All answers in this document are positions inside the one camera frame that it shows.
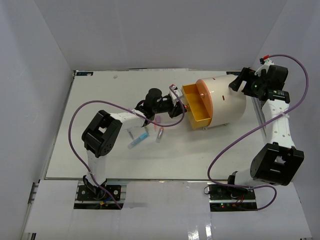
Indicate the cream round drawer organizer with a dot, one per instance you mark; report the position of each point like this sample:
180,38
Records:
222,104

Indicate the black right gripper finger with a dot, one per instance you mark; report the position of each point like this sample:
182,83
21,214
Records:
235,84
247,73

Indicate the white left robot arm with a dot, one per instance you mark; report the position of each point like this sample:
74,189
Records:
101,134

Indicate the blue cap clear highlighter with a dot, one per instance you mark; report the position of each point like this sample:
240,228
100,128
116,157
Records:
138,140

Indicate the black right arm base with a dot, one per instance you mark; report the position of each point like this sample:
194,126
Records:
230,199

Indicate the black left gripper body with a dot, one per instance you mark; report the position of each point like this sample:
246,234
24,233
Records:
163,107

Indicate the aluminium rail right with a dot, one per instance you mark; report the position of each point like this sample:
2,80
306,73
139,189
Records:
260,116

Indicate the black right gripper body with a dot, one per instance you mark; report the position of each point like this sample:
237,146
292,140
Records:
254,85

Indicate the purple eraser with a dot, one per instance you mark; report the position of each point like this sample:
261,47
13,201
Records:
158,119

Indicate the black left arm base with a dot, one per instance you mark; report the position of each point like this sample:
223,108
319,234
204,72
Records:
85,194

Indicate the orange tip clear highlighter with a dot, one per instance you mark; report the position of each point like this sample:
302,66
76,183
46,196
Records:
159,135

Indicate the yellow drawer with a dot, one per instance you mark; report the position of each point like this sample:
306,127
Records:
199,104

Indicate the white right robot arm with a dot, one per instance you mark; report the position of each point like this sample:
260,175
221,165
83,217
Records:
279,160

